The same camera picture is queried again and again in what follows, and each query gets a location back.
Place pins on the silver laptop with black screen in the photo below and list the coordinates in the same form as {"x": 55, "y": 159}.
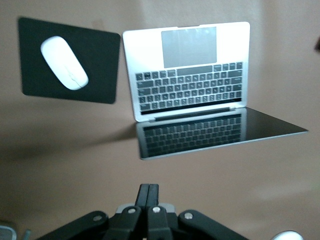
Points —
{"x": 190, "y": 75}

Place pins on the white computer mouse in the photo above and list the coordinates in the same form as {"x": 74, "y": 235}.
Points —
{"x": 62, "y": 60}

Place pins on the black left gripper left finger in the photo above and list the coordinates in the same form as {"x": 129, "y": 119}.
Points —
{"x": 130, "y": 220}

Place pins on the white rounded object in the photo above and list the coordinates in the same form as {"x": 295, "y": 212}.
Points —
{"x": 288, "y": 236}

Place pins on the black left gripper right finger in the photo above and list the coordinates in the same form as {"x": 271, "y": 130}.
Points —
{"x": 157, "y": 220}

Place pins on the black mouse pad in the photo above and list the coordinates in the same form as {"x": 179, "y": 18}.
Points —
{"x": 100, "y": 70}

